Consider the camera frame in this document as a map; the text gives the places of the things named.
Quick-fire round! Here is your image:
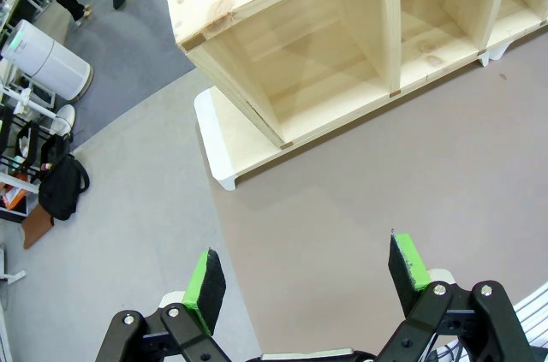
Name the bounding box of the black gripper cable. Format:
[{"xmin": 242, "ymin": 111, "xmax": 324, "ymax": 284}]
[{"xmin": 427, "ymin": 334, "xmax": 466, "ymax": 362}]

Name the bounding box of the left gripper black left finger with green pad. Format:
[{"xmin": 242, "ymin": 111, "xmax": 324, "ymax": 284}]
[{"xmin": 96, "ymin": 247, "xmax": 235, "ymax": 362}]

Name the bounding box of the black metal rack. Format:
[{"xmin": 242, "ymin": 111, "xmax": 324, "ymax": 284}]
[{"xmin": 0, "ymin": 104, "xmax": 69, "ymax": 186}]

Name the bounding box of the white floor stand foot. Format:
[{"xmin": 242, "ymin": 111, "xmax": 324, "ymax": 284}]
[{"xmin": 0, "ymin": 244, "xmax": 27, "ymax": 285}]

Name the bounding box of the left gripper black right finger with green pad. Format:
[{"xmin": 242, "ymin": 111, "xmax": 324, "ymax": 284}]
[{"xmin": 374, "ymin": 228, "xmax": 537, "ymax": 362}]

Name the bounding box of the white desk frame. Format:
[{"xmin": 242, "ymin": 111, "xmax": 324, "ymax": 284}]
[{"xmin": 0, "ymin": 79, "xmax": 57, "ymax": 120}]

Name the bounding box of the black backpack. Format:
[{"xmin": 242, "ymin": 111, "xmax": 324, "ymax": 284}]
[{"xmin": 38, "ymin": 153, "xmax": 91, "ymax": 222}]

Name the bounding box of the orange box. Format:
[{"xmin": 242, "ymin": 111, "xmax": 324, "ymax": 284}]
[{"xmin": 0, "ymin": 185, "xmax": 27, "ymax": 213}]

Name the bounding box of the white ribbed panel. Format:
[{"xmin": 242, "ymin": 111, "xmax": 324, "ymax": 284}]
[{"xmin": 511, "ymin": 280, "xmax": 548, "ymax": 348}]

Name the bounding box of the brown wooden board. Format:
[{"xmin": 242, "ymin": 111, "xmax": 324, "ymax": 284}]
[{"xmin": 21, "ymin": 203, "xmax": 57, "ymax": 250}]

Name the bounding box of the white cylindrical air purifier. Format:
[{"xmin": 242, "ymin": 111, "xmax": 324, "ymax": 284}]
[{"xmin": 1, "ymin": 19, "xmax": 94, "ymax": 103}]

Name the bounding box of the pine wood cubby shelf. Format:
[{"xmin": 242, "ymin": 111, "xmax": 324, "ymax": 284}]
[{"xmin": 156, "ymin": 0, "xmax": 548, "ymax": 150}]

